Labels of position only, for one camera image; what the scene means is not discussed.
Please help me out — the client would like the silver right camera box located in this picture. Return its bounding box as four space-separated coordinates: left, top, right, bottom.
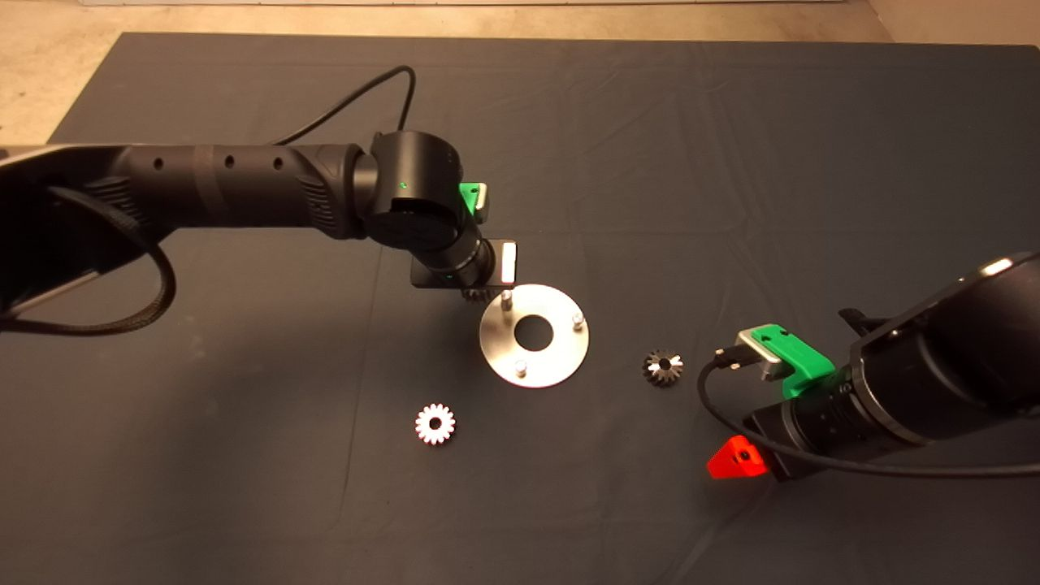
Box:
735 329 785 383

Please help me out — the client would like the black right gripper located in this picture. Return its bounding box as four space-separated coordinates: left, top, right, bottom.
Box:
706 375 872 483

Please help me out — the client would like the round metal carrier plate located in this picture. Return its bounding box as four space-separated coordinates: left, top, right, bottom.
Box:
479 284 591 389

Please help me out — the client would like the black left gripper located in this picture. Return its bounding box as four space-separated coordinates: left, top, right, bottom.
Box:
410 236 518 292

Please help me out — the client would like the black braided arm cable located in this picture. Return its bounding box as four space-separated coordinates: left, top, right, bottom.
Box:
0 187 178 336

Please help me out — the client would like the green right camera mount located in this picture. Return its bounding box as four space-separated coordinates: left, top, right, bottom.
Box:
752 323 838 400

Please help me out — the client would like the dark grey table cloth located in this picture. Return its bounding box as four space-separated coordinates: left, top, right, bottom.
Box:
0 32 1040 585

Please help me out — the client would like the thin black right camera cable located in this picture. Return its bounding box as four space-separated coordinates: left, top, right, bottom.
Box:
697 348 1040 479

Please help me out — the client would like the dark bevel gear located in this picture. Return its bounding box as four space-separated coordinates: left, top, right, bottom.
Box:
643 349 685 388

